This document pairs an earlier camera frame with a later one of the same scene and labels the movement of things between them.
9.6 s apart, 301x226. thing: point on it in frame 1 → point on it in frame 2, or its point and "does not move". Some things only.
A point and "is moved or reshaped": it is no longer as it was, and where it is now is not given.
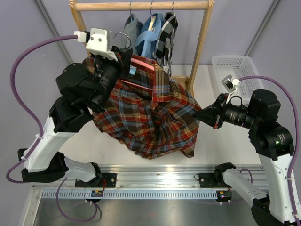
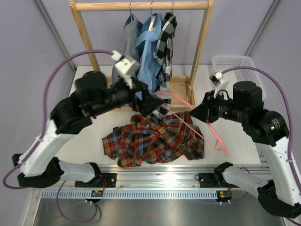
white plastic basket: (238, 67) does not move
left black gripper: (123, 56) → (147, 102)
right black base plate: (211, 180) does not move
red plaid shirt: (151, 113) is moved or reshaped
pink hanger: (142, 63) → (215, 145)
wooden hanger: (152, 20) does not move
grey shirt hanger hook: (130, 7) does not move
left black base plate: (107, 180) does not move
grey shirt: (132, 29) does not move
